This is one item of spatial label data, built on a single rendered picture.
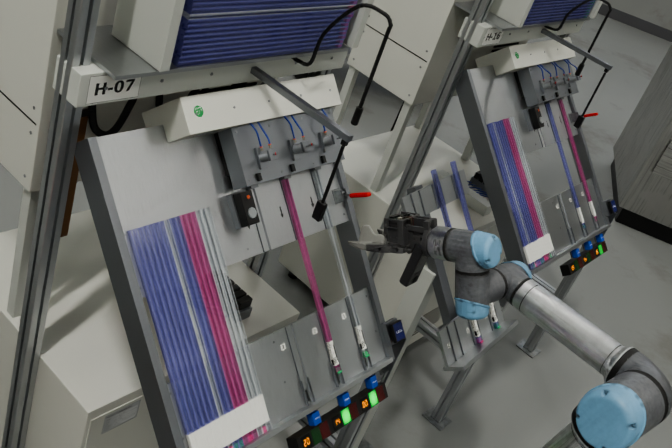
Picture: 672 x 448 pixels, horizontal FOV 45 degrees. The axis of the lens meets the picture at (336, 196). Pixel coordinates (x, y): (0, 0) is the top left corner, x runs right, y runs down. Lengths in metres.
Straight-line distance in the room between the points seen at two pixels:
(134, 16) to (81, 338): 0.84
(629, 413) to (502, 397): 1.82
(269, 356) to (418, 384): 1.47
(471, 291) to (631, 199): 3.42
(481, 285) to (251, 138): 0.60
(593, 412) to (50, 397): 1.21
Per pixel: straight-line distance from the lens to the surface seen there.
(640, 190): 5.11
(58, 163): 1.67
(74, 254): 2.33
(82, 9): 1.52
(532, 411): 3.43
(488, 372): 3.48
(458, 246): 1.76
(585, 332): 1.81
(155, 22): 1.59
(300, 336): 1.92
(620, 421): 1.63
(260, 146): 1.81
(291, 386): 1.90
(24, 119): 1.82
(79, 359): 2.04
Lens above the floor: 2.07
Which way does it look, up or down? 30 degrees down
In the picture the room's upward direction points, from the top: 21 degrees clockwise
